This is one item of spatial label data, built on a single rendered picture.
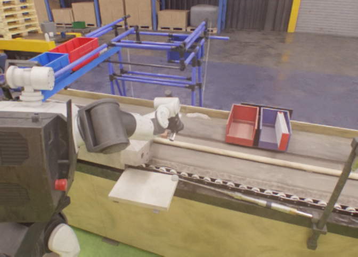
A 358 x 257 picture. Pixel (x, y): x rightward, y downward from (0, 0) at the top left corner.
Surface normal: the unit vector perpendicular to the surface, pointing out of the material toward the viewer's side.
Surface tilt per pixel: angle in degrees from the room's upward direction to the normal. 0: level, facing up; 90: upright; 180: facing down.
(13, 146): 76
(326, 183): 0
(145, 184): 0
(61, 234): 90
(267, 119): 88
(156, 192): 0
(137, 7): 90
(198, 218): 90
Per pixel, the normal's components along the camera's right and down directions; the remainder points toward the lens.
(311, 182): 0.00, -0.86
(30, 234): 0.96, 0.15
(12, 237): -0.15, -0.51
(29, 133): 0.18, 0.27
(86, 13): -0.31, 0.48
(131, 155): -0.29, 0.17
